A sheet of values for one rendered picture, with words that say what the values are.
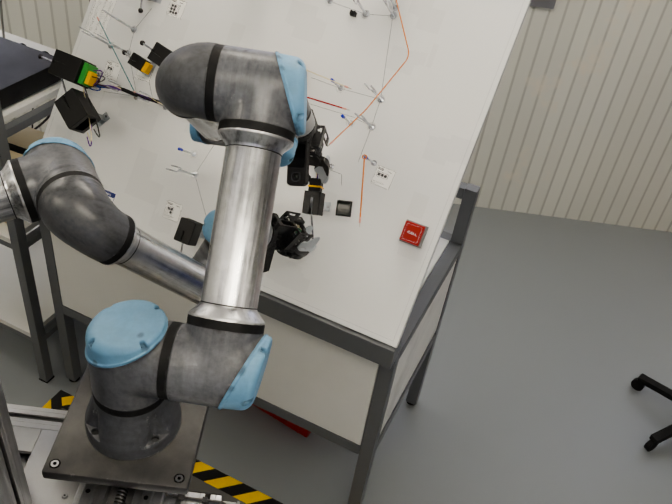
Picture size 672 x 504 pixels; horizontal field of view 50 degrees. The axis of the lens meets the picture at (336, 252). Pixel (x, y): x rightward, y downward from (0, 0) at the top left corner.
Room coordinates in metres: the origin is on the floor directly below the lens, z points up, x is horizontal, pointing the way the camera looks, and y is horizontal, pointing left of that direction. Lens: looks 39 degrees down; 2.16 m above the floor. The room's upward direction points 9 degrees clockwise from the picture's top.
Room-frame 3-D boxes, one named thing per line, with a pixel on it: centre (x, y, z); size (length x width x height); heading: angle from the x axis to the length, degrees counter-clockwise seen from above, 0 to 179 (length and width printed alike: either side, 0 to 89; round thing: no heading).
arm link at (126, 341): (0.72, 0.28, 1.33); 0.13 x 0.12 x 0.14; 90
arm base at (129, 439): (0.72, 0.28, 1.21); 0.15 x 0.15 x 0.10
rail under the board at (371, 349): (1.48, 0.36, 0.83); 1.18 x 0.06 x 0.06; 70
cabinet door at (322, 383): (1.40, 0.10, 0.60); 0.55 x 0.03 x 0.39; 70
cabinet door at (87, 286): (1.59, 0.62, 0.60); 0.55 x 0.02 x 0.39; 70
